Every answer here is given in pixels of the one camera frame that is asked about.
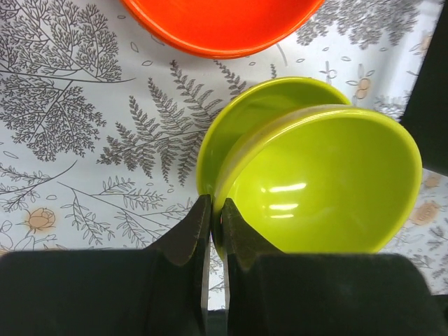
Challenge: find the floral table mat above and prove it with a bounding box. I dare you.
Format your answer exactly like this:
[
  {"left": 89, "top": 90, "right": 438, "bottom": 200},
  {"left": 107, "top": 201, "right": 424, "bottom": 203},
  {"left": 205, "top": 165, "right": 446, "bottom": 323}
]
[{"left": 1, "top": 1, "right": 447, "bottom": 253}]

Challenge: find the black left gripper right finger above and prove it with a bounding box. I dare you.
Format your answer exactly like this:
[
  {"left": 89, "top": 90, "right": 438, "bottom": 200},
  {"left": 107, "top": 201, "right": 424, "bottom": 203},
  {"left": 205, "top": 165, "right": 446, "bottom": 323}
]
[{"left": 222, "top": 199, "right": 445, "bottom": 335}]

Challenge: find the black wire dish rack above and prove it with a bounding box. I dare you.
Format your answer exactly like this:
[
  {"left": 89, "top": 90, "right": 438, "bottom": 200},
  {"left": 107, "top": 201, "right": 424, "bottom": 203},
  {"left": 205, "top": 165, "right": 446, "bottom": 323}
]
[{"left": 400, "top": 4, "right": 447, "bottom": 176}]

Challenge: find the lime green bowl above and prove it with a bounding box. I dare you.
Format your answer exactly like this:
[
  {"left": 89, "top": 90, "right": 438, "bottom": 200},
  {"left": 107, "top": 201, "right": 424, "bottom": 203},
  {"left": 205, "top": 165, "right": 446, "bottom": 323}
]
[
  {"left": 196, "top": 76, "right": 351, "bottom": 195},
  {"left": 212, "top": 105, "right": 422, "bottom": 255}
]

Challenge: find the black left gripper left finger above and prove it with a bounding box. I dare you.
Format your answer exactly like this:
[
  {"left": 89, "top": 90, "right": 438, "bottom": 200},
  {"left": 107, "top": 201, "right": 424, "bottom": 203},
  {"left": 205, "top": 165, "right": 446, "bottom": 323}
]
[{"left": 1, "top": 195, "right": 211, "bottom": 335}]

